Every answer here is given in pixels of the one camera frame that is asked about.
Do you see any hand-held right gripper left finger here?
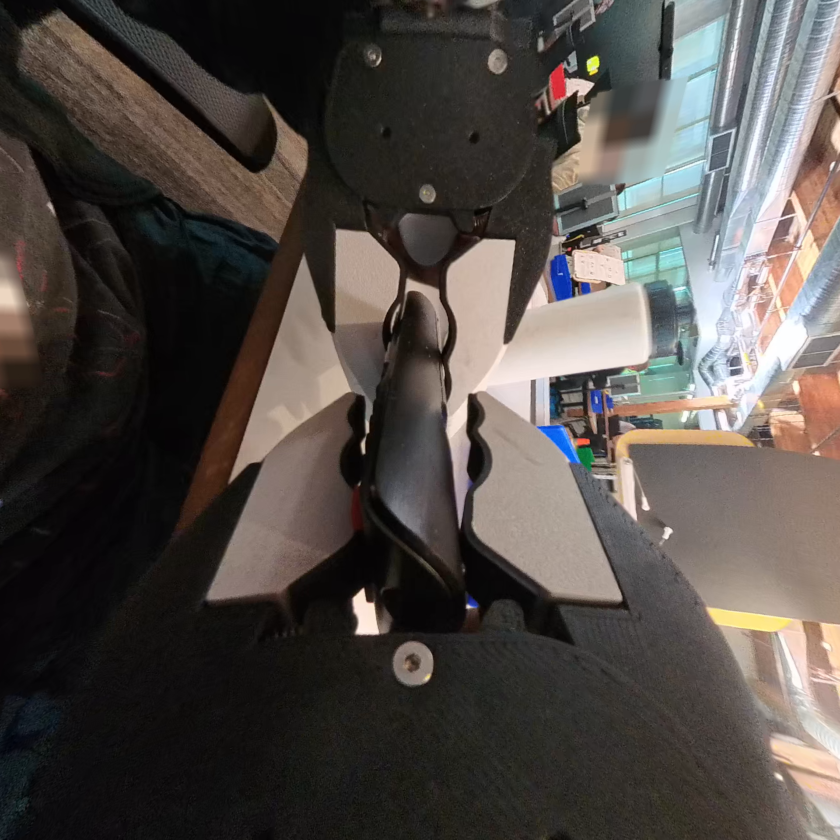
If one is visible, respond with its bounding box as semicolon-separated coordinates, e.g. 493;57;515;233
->
203;392;370;624

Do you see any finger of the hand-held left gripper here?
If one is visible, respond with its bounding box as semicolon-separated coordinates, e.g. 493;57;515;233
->
333;226;406;401
441;236;517;413

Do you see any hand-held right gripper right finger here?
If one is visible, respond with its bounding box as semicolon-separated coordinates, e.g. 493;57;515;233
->
461;390;626;608

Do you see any white plastic bottle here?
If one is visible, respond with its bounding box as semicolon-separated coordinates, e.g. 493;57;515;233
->
491;279;698;387

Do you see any black curved electronic device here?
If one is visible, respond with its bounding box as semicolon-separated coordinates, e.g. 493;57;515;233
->
358;290;469;634

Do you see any small blue bin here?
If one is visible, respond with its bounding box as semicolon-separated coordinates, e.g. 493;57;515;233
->
537;424;581;463
549;252;580;304

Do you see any white panel stand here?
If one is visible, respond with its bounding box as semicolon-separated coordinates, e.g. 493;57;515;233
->
619;456;677;547

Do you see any white printed paper sheet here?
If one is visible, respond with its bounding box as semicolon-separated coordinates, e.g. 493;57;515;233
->
571;248;626;287

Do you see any black hard case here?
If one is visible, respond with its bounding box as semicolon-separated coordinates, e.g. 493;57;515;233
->
553;182;622;237

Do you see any person's leg in jeans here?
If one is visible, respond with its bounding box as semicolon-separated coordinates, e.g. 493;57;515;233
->
115;193;281;473

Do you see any black wood-edged panel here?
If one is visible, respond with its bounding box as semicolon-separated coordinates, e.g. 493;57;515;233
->
615;430;840;635

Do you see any black monitor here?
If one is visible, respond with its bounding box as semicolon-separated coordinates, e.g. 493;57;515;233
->
577;0;677;85

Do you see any black chair armrest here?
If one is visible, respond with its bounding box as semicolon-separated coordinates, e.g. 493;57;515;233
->
58;0;281;173

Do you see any frosted glass window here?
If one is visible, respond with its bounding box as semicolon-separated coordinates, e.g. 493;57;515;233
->
617;13;729;277

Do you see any person's black jacket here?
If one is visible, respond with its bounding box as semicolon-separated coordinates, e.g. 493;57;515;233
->
0;0;165;546

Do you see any silver air duct with vent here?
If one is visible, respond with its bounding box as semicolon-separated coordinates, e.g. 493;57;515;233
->
697;220;840;421

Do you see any silver spiral air duct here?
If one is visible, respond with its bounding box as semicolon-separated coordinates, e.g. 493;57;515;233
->
692;0;840;238

